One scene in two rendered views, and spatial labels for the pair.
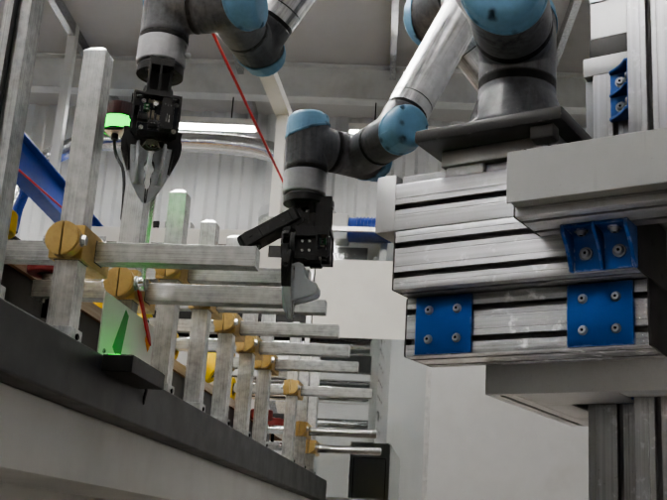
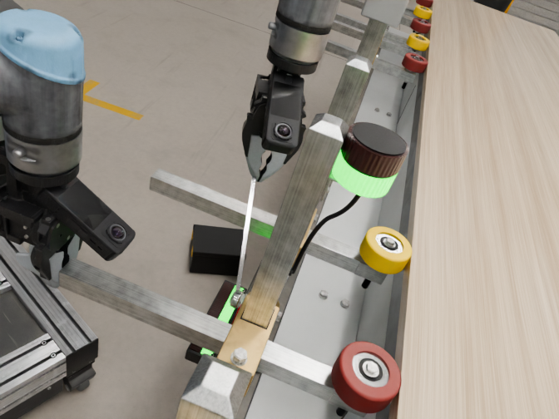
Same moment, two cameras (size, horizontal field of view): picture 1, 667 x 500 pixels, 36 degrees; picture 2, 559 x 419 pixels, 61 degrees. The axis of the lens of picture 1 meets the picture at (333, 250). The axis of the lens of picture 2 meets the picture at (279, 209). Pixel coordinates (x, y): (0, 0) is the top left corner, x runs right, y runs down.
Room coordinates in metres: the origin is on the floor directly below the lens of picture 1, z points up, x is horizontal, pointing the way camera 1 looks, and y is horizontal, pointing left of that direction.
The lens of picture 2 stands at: (2.09, 0.30, 1.37)
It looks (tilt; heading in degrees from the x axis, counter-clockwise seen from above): 38 degrees down; 177
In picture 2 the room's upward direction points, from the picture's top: 19 degrees clockwise
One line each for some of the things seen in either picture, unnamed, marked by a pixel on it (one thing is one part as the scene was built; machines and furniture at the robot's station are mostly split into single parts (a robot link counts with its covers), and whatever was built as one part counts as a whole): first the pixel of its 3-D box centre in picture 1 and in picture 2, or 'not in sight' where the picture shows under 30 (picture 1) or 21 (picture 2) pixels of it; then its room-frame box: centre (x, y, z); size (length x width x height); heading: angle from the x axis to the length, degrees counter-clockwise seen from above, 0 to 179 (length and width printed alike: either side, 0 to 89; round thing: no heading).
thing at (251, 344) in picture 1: (249, 346); not in sight; (2.70, 0.20, 0.95); 0.13 x 0.06 x 0.05; 172
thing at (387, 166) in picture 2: (121, 112); (374, 149); (1.69, 0.39, 1.16); 0.06 x 0.06 x 0.02
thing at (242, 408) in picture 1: (245, 371); not in sight; (2.67, 0.21, 0.87); 0.03 x 0.03 x 0.48; 82
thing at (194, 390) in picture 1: (200, 327); not in sight; (2.18, 0.27, 0.88); 0.03 x 0.03 x 0.48; 82
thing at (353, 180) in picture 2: (119, 126); (364, 170); (1.69, 0.39, 1.14); 0.06 x 0.06 x 0.02
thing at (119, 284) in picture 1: (128, 291); (249, 337); (1.71, 0.34, 0.85); 0.13 x 0.06 x 0.05; 172
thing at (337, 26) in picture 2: not in sight; (363, 36); (0.23, 0.49, 0.84); 0.43 x 0.03 x 0.04; 82
